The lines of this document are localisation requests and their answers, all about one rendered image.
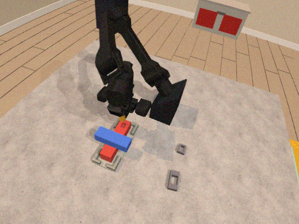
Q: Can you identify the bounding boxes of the orange-yellow rectangular block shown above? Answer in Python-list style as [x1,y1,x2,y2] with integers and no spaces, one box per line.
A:
[119,115,126,122]

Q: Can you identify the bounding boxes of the red tapered block with two sockets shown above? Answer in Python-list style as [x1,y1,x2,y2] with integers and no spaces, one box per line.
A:
[100,120,131,162]

